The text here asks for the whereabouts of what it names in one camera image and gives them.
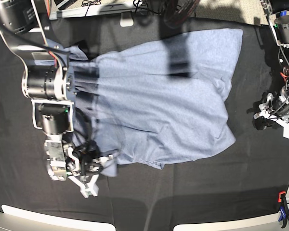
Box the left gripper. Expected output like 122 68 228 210
253 92 289 130

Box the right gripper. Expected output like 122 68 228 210
66 142 113 186

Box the blue-grey t-shirt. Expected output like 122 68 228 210
67 28 243 177

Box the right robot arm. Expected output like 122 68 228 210
0 0 113 195

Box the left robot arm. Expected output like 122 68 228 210
254 0 289 130

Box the black table cloth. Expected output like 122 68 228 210
0 15 289 231

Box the red-blue clamp near right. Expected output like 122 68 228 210
278 191 289 229

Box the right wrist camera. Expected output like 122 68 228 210
80 182 99 198

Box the red-black braided cable bundle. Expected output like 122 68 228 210
163 0 200 27

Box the white camera mount foot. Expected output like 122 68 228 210
120 12 134 27

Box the aluminium frame rail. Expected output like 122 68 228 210
49 2 135 20

